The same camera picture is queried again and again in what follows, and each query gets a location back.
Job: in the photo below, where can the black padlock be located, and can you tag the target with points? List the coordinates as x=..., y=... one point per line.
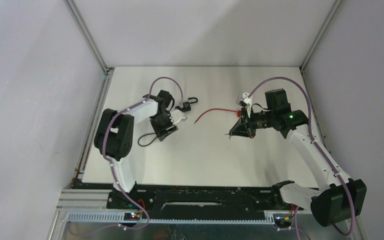
x=184, y=107

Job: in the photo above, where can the black cable lock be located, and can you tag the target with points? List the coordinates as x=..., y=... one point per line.
x=147, y=139

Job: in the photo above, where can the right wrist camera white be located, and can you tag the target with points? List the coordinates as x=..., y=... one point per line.
x=245, y=100

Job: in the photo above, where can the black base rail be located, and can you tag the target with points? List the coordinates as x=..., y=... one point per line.
x=202, y=203

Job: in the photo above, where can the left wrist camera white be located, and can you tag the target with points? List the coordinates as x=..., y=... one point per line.
x=177, y=116

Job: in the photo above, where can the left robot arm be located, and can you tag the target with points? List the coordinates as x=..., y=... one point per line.
x=114, y=137

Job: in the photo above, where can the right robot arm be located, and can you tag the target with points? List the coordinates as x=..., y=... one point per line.
x=338, y=197

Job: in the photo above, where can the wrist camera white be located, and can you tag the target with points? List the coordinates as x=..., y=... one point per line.
x=177, y=116
x=245, y=100

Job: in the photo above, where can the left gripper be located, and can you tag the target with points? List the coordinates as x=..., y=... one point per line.
x=162, y=132

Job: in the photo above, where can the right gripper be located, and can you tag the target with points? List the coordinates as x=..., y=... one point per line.
x=240, y=128

